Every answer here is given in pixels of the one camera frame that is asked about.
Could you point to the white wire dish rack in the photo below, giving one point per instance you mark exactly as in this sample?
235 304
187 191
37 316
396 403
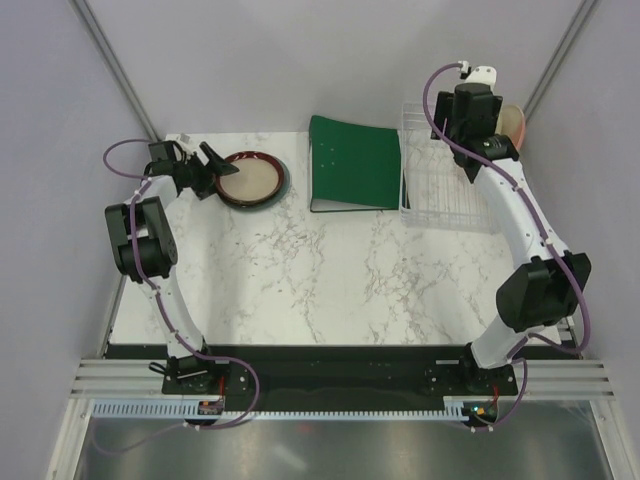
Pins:
434 192

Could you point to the left aluminium corner post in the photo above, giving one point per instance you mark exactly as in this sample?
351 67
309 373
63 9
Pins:
92 26

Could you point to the white slotted cable duct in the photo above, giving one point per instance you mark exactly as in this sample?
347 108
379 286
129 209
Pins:
197 410

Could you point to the green ring binder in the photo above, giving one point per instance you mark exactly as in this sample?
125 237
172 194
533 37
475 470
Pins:
352 167

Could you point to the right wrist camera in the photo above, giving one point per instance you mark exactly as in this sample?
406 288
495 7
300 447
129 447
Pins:
481 74

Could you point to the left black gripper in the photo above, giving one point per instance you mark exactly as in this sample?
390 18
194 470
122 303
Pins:
215 165

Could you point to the right aluminium corner post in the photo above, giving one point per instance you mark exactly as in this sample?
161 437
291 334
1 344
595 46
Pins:
577 24

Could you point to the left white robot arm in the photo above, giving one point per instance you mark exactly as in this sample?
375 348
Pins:
142 242

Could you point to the aluminium frame rail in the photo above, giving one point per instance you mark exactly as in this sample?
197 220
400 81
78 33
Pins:
547 380

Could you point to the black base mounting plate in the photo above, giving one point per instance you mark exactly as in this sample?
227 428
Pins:
316 376

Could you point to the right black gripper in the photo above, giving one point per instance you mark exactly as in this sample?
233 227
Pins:
444 111

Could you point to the red rimmed cream plate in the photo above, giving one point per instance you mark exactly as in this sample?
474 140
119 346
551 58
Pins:
277 192

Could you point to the pink and cream plate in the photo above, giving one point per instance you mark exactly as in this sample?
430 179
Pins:
512 123

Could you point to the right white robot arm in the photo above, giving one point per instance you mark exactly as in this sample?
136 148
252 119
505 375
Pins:
548 280

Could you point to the grey-blue plate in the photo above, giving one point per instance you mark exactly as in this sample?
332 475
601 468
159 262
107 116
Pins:
278 197

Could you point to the aluminium corner post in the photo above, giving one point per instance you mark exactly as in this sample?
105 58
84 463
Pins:
92 26
577 24

